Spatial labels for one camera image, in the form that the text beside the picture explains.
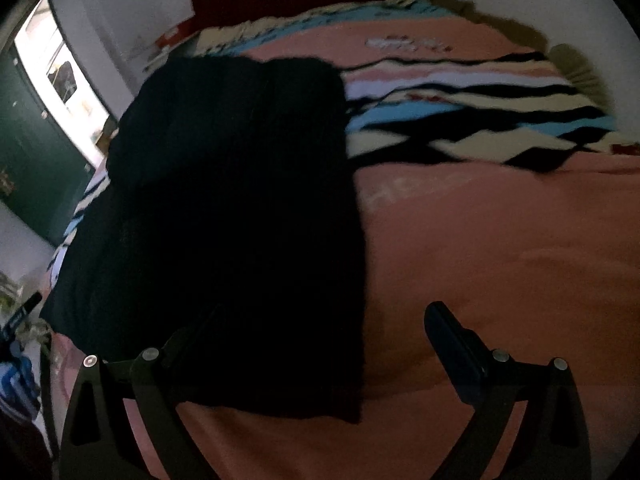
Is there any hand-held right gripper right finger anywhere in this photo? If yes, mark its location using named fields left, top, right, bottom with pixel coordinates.
left=423, top=301, right=594, bottom=480

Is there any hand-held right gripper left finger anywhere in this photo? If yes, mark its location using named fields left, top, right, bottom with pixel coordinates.
left=60, top=327, right=219, bottom=480

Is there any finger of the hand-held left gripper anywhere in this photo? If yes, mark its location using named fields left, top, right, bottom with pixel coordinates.
left=19, top=292, right=44, bottom=317

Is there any black hoodie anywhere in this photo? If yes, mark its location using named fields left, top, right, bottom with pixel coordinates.
left=39, top=55, right=370, bottom=425

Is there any blue patterned cloth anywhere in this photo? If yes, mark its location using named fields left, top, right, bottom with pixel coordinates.
left=0, top=352, right=42, bottom=420

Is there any printed cartoon blanket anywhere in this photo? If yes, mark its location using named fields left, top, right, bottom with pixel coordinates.
left=47, top=0, right=640, bottom=480

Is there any dark green door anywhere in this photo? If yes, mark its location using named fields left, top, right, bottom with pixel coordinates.
left=0, top=47, right=108, bottom=247

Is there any dark hanging garment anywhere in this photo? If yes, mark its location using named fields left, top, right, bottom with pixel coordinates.
left=47, top=60, right=80, bottom=100

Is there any olive green cushion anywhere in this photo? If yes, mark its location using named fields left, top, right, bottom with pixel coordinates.
left=547, top=42, right=610, bottom=108

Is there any orange box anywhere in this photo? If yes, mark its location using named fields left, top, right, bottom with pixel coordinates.
left=156, top=17, right=197, bottom=50

